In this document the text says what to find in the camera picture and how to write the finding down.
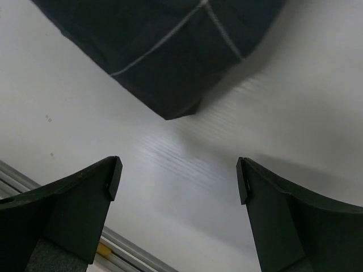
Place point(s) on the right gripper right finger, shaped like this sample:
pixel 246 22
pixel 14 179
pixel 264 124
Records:
pixel 296 229

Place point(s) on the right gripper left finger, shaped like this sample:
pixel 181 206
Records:
pixel 57 227

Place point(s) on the dark checked cloth placemat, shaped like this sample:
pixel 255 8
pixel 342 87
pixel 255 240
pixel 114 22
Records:
pixel 168 54

